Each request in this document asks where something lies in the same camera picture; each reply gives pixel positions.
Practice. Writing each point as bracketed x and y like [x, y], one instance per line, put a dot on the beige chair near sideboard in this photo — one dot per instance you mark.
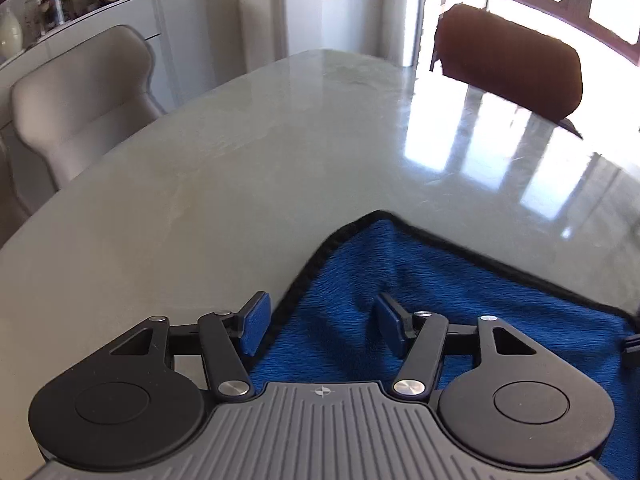
[74, 110]

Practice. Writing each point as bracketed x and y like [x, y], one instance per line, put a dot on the brown upholstered chair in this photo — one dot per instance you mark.
[525, 67]

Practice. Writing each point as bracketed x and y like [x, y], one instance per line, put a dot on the grey and blue towel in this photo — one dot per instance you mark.
[324, 328]

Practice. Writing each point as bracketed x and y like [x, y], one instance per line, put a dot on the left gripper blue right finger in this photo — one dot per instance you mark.
[418, 339]

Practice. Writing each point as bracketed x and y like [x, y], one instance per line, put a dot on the white sideboard cabinet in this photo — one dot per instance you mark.
[93, 35]

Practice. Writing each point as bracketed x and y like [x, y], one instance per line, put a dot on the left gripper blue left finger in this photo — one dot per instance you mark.
[227, 339]

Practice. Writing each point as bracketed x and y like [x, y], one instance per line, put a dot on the white ceramic vase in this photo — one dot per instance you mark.
[11, 34]

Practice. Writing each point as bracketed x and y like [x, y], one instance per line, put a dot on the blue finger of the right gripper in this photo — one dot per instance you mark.
[631, 344]

